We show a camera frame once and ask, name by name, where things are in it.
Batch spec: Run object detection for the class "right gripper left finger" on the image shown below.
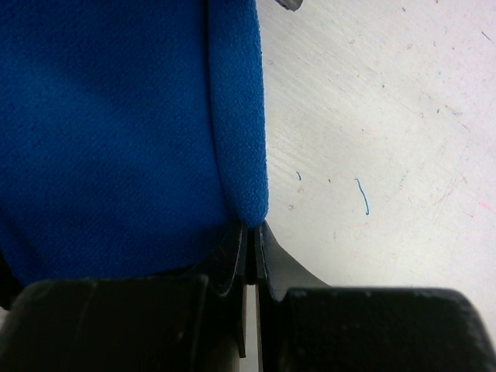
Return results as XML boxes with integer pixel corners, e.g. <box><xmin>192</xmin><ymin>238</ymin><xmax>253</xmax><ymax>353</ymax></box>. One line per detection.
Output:
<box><xmin>1</xmin><ymin>224</ymin><xmax>248</xmax><ymax>371</ymax></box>

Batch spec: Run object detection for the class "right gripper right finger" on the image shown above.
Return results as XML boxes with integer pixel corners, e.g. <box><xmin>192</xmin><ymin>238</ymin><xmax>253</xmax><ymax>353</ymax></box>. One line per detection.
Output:
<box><xmin>251</xmin><ymin>224</ymin><xmax>495</xmax><ymax>371</ymax></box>

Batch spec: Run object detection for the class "blue and grey towel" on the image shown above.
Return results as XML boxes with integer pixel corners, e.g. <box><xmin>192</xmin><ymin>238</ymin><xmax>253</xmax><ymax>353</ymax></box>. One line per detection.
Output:
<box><xmin>1</xmin><ymin>1</ymin><xmax>268</xmax><ymax>285</ymax></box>

